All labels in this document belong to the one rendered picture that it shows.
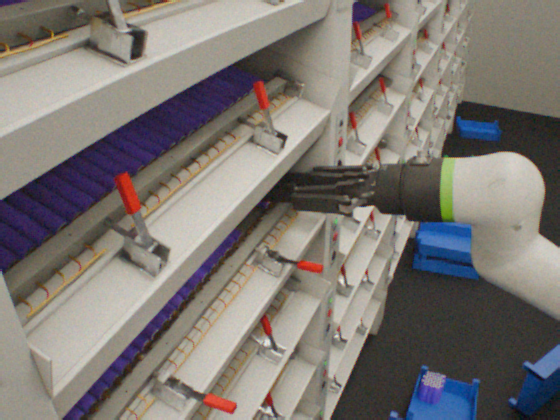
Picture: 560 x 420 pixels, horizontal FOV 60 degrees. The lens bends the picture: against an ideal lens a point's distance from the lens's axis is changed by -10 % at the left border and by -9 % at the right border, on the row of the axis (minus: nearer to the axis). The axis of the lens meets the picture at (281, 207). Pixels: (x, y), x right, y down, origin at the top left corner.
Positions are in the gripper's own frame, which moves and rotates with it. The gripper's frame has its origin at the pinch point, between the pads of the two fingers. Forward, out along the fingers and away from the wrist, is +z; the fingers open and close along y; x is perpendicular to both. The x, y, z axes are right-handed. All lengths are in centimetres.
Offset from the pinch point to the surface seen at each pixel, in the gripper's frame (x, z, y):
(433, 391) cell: 98, -13, -50
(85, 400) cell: 2.3, 2.9, 45.3
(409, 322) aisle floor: 102, 4, -88
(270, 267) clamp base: 6.7, -2.6, 12.3
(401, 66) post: 0, -4, -77
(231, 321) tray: 7.4, -2.2, 24.0
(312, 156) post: -2.3, -3.4, -6.7
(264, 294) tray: 8.2, -3.4, 16.7
